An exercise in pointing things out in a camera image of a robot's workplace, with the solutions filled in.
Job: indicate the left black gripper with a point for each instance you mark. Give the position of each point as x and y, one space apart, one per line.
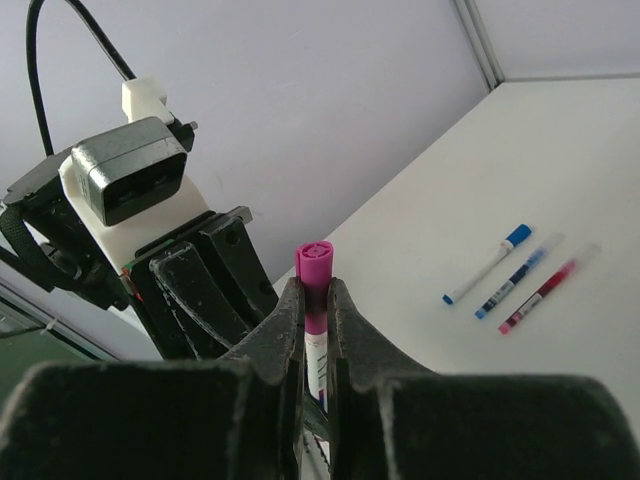
191 275

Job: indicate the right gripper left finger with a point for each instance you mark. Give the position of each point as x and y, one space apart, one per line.
236 417

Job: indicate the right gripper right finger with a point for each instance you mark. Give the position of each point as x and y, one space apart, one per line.
392 418

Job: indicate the purple pen cap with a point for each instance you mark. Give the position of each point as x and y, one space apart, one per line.
314 268

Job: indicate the blue white marker pen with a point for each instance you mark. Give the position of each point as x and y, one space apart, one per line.
504 248

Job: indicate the blue gel pen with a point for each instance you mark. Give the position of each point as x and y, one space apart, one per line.
539 254

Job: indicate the red gel pen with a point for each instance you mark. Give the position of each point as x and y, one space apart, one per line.
565 271

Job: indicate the thin white red-tip pen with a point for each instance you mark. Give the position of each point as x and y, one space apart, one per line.
316 349

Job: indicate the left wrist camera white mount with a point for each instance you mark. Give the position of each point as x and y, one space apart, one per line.
128 185

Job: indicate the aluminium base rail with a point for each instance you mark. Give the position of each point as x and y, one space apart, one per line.
20 316

